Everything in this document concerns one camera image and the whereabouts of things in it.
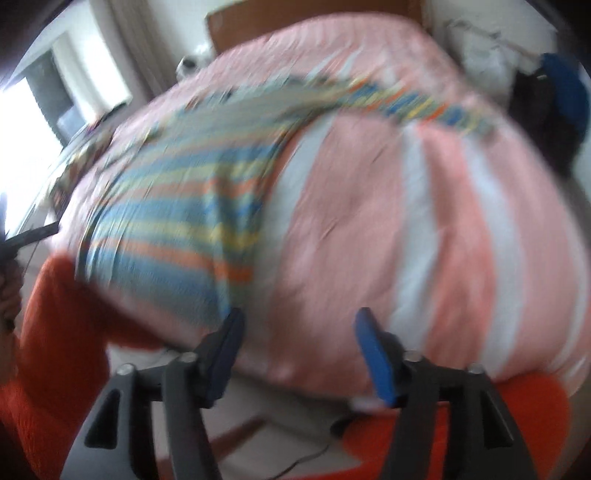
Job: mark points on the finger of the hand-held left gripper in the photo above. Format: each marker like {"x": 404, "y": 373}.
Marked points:
{"x": 37, "y": 234}

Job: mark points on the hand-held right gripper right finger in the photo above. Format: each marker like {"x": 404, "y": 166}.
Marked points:
{"x": 376, "y": 357}

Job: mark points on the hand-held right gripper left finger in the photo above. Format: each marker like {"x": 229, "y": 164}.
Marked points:
{"x": 220, "y": 357}

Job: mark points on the multicolour striped blanket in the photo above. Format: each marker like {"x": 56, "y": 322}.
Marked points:
{"x": 184, "y": 207}

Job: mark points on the person's left forearm orange sleeve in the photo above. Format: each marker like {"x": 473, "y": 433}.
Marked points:
{"x": 55, "y": 350}

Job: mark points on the person's left hand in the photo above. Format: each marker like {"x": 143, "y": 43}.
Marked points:
{"x": 10, "y": 297}

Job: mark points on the bright window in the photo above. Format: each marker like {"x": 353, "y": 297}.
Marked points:
{"x": 27, "y": 134}

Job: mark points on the pink white striped bed cover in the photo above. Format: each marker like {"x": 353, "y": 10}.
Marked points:
{"x": 369, "y": 207}

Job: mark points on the beige curtain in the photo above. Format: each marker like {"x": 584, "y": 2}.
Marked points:
{"x": 138, "y": 41}

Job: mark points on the small white round object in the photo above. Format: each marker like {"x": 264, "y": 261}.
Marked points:
{"x": 190, "y": 63}

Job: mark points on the black cloth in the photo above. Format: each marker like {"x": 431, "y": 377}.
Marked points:
{"x": 535, "y": 120}

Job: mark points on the brown wooden headboard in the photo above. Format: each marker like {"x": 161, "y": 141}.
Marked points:
{"x": 258, "y": 21}

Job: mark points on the white cloth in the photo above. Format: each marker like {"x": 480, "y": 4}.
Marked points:
{"x": 485, "y": 50}

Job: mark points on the blue cloth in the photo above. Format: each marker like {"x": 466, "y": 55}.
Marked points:
{"x": 565, "y": 92}

